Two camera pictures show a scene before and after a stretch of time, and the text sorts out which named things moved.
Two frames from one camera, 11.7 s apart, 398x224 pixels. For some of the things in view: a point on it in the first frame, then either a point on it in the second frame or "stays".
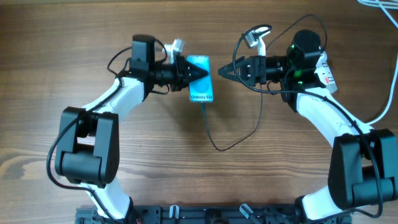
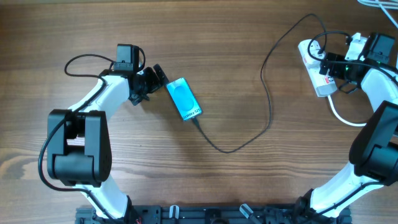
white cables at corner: x=384 y=4 stays
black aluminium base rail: x=206 y=214 stays
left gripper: x=183 y=66 -> x=155 y=84
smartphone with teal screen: x=201 y=90 -> x=183 y=98
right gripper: x=252 y=71 -> x=334 y=71
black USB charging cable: x=261 y=89 -> x=321 y=52
